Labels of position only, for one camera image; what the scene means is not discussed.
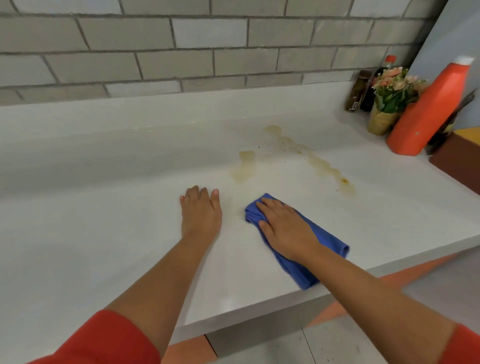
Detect person's left forearm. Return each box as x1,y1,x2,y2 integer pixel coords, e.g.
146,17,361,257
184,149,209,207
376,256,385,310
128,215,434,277
104,236,217,357

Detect white countertop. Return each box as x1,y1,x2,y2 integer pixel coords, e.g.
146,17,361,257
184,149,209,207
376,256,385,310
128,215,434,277
0,80,480,364

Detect cola bottle with red cap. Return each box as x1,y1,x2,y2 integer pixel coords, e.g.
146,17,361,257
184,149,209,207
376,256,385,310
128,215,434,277
359,54,398,113

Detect red sleeve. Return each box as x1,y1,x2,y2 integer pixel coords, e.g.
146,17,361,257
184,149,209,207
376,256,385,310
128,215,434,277
26,309,162,364
438,323,480,364

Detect person's right forearm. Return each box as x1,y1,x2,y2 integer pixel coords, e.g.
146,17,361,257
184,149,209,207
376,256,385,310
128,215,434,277
303,245,458,364

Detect dark and yellow snack packet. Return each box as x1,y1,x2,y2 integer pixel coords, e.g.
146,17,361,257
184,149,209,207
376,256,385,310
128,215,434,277
425,88,479,157

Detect brown tissue box yellow lid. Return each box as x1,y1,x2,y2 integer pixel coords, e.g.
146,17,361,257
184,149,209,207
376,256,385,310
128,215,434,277
429,126,480,196

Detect blue cloth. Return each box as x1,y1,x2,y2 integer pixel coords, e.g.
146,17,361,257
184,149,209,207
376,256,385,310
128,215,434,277
244,193,350,291

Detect large red plastic bottle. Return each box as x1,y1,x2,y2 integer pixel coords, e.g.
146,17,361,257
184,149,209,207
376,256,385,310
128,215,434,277
386,55,476,157

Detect artificial flowers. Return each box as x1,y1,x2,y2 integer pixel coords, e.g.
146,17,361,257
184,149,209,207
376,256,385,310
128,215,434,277
367,66,428,137

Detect brown spice jar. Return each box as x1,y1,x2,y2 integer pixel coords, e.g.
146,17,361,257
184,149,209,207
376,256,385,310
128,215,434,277
344,69,373,113

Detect person's right hand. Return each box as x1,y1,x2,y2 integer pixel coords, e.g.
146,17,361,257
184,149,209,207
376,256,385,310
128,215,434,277
255,197,323,265

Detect person's left hand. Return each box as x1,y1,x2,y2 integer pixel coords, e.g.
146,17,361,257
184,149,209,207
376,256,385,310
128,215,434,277
179,185,223,245

